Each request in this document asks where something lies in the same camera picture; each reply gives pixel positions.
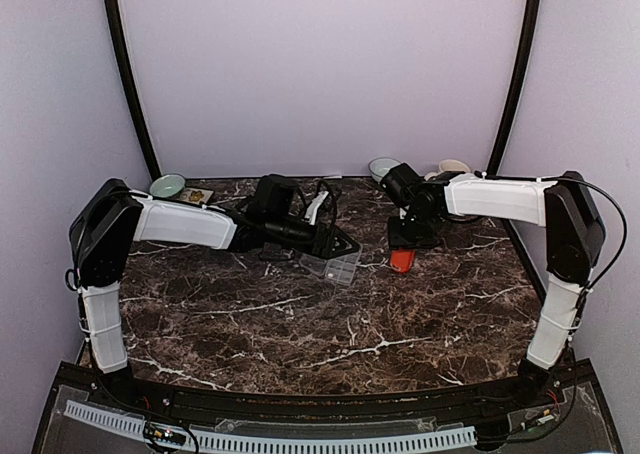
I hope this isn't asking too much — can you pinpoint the black front rail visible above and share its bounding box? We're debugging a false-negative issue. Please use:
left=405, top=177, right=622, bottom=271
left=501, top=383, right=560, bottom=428
left=39, top=359, right=611, bottom=430

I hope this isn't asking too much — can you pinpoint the right black corner post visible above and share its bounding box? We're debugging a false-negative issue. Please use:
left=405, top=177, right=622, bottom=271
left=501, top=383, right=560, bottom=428
left=486, top=0, right=541, bottom=174

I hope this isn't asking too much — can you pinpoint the white ceramic bowl back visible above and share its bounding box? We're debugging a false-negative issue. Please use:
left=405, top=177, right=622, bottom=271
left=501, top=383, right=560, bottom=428
left=368, top=158, right=401, bottom=183

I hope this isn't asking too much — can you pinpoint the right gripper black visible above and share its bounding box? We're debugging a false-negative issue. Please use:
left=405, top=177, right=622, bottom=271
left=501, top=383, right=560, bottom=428
left=389, top=208, right=438, bottom=250

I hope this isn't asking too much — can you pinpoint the cream ceramic mug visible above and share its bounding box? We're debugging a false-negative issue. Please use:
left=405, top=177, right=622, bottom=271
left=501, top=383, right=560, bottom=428
left=424, top=159, right=471, bottom=180

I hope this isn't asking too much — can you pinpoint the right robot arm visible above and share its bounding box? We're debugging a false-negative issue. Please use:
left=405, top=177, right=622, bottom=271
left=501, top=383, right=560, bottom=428
left=379, top=163, right=606, bottom=408

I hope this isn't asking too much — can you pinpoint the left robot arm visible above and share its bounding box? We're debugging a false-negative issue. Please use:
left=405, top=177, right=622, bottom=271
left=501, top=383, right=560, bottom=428
left=64, top=174, right=360, bottom=410

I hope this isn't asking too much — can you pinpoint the red pill bottle grey cap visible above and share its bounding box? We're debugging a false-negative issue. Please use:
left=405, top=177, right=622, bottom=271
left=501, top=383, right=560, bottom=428
left=390, top=249, right=416, bottom=274

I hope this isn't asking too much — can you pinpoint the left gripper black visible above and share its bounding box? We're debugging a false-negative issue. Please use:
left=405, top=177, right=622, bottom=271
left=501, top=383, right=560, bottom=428
left=267, top=215, right=361, bottom=261

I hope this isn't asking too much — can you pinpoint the green ceramic bowl left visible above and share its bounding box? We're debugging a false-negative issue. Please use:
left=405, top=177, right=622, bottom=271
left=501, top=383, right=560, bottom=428
left=149, top=173, right=186, bottom=199

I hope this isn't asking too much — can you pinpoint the left black corner post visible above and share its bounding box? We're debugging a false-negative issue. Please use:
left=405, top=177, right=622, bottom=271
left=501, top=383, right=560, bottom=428
left=103, top=0, right=162, bottom=180

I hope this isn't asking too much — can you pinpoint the patterned coaster mat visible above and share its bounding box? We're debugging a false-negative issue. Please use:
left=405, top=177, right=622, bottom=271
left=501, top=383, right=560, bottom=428
left=179, top=187, right=214, bottom=205

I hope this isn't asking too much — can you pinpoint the white slotted cable duct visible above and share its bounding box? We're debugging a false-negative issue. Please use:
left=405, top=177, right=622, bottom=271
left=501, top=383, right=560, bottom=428
left=63, top=400, right=477, bottom=453

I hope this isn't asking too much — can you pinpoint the black corner post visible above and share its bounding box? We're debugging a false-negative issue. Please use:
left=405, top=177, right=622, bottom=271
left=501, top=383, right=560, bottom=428
left=486, top=0, right=541, bottom=174
left=103, top=0, right=162, bottom=180

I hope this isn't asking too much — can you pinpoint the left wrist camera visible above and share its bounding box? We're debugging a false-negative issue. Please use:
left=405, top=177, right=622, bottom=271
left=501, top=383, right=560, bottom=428
left=304, top=180, right=338, bottom=225

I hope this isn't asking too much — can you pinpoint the clear plastic pill organizer box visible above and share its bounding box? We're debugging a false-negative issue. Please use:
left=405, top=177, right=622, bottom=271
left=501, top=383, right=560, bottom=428
left=299, top=251, right=361, bottom=286

